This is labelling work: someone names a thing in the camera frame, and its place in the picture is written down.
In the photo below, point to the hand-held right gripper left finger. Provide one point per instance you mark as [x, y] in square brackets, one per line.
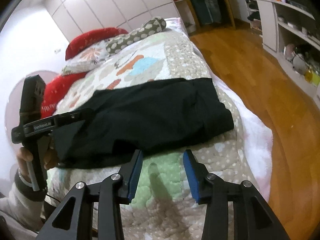
[135, 175]

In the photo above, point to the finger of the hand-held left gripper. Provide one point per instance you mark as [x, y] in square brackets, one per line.
[75, 116]

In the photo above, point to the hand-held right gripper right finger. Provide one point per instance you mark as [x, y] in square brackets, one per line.
[191, 177]

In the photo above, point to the black pants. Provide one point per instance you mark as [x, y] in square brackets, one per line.
[150, 115]

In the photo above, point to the person's left hand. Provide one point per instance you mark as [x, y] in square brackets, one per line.
[23, 158]

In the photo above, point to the long red pillow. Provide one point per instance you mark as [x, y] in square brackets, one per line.
[58, 90]

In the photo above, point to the heart patterned quilt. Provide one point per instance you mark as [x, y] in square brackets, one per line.
[155, 205]

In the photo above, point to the floral print pillow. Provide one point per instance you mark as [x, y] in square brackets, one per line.
[82, 60]

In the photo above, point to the white bed sheet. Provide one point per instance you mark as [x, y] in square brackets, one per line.
[250, 142]

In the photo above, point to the red embroidered pillow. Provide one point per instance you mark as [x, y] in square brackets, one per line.
[87, 40]

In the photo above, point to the olive patterned bolster pillow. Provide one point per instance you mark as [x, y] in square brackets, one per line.
[135, 35]

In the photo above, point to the white wardrobe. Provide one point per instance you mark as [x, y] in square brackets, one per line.
[112, 0]

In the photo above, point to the white round container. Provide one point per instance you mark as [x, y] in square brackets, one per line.
[299, 63]

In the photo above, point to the yellow bowl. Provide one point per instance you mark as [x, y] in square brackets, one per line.
[312, 76]

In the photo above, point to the white shelf unit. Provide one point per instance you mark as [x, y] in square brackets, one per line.
[271, 30]

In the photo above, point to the shoe rack with shoes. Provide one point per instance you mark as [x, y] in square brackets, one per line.
[252, 15]

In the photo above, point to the open closet with clothes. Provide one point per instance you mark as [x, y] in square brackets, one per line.
[207, 2]

